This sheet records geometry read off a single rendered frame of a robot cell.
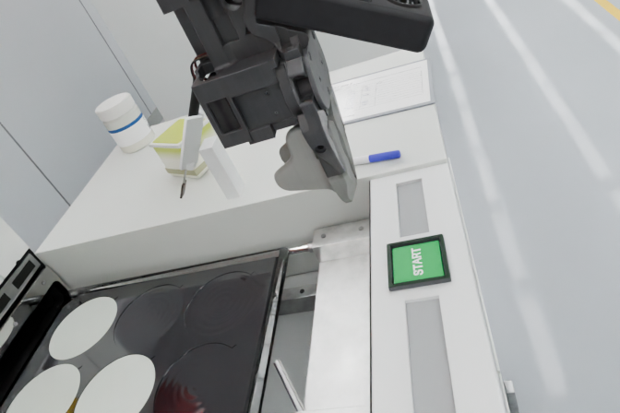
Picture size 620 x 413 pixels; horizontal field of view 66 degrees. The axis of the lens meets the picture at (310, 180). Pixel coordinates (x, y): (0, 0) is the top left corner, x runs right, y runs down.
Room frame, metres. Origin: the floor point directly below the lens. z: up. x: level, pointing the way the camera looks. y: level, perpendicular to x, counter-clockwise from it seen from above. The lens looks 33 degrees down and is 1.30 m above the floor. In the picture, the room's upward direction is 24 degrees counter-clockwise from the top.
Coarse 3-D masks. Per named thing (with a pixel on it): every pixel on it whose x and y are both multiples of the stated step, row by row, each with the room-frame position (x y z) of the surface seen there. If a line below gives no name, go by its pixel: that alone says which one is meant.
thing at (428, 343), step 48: (384, 192) 0.44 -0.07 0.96; (432, 192) 0.40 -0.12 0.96; (384, 240) 0.36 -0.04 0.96; (384, 288) 0.31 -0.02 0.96; (432, 288) 0.28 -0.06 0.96; (384, 336) 0.26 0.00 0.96; (432, 336) 0.24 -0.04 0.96; (480, 336) 0.22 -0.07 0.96; (384, 384) 0.22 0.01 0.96; (432, 384) 0.20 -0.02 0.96; (480, 384) 0.19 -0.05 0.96
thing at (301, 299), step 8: (296, 288) 0.47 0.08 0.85; (304, 288) 0.46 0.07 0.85; (312, 288) 0.46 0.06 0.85; (288, 296) 0.46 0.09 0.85; (296, 296) 0.45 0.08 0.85; (304, 296) 0.45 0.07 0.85; (312, 296) 0.44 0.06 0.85; (280, 304) 0.46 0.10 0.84; (288, 304) 0.46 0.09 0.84; (296, 304) 0.45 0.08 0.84; (304, 304) 0.45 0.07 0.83; (312, 304) 0.45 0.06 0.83; (280, 312) 0.46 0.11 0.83; (288, 312) 0.46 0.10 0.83; (296, 312) 0.45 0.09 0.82
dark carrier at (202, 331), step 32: (128, 288) 0.56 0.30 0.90; (160, 288) 0.53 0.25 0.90; (192, 288) 0.50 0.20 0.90; (224, 288) 0.47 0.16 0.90; (256, 288) 0.45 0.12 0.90; (128, 320) 0.49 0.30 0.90; (160, 320) 0.47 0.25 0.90; (192, 320) 0.44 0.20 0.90; (224, 320) 0.42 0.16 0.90; (256, 320) 0.39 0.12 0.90; (96, 352) 0.46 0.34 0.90; (128, 352) 0.43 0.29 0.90; (160, 352) 0.41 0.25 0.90; (192, 352) 0.39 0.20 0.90; (224, 352) 0.37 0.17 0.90; (256, 352) 0.35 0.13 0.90; (160, 384) 0.37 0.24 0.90; (192, 384) 0.35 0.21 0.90; (224, 384) 0.33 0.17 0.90
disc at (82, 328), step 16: (96, 304) 0.55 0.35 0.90; (112, 304) 0.54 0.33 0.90; (64, 320) 0.55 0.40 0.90; (80, 320) 0.53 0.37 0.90; (96, 320) 0.52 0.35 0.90; (112, 320) 0.51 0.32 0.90; (64, 336) 0.52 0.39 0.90; (80, 336) 0.50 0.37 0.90; (96, 336) 0.49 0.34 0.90; (64, 352) 0.49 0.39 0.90; (80, 352) 0.47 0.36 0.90
